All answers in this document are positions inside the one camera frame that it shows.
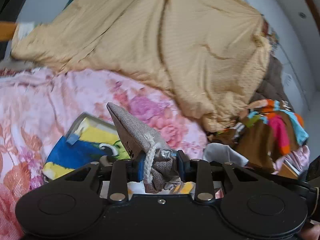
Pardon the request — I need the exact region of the grey drawstring pouch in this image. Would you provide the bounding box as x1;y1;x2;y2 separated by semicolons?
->
106;102;181;193

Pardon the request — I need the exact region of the white soft cloth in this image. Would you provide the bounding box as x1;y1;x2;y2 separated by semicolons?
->
203;143;249;167

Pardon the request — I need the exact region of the right hand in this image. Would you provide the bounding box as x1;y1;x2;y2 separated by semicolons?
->
299;220;320;240

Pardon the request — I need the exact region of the grey tray with cartoon picture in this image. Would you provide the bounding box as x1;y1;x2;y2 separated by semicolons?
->
42;113;130;180

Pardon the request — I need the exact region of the colourful striped brown garment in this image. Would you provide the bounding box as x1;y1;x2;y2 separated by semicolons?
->
207;99;309;173

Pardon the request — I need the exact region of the pink floral bedsheet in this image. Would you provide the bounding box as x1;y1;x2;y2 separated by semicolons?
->
1;68;207;239

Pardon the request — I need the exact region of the tan dotted blanket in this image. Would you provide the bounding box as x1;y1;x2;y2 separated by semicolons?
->
11;0;271;132

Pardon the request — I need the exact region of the wooden bed frame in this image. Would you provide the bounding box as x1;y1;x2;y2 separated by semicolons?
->
0;21;17;42

